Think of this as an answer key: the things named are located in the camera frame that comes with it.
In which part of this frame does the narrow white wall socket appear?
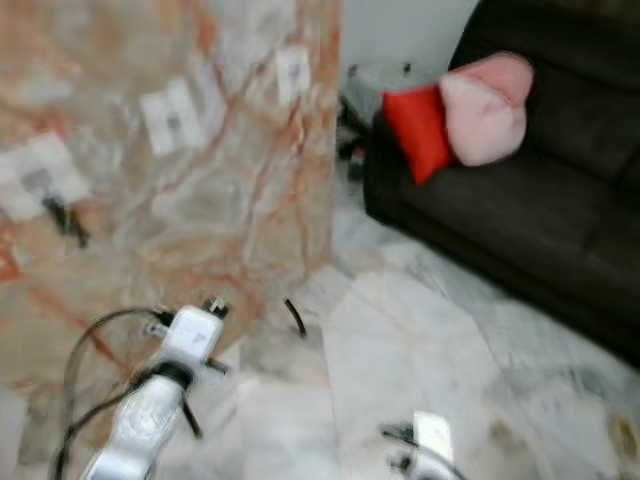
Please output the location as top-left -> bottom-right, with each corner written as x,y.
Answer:
274,44 -> 314,107

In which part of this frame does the black wall plug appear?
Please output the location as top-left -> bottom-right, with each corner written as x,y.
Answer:
44,196 -> 92,250

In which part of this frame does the wide white wall socket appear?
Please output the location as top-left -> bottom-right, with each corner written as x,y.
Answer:
0,129 -> 98,224

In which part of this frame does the black leather sofa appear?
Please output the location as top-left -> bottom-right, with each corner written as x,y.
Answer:
363,0 -> 640,368

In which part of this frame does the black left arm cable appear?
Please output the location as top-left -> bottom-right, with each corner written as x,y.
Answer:
52,306 -> 173,480

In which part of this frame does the pink cushion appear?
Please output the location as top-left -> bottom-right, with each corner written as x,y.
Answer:
437,51 -> 537,169

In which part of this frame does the red cushion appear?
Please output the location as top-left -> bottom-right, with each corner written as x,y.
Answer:
381,84 -> 457,189

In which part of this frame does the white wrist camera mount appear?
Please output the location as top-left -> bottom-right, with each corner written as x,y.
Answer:
411,409 -> 457,473
158,304 -> 227,374

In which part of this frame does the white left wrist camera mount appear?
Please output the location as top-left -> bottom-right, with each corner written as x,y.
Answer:
158,304 -> 227,374

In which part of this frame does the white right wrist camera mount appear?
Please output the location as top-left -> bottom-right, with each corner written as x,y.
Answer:
411,409 -> 457,473

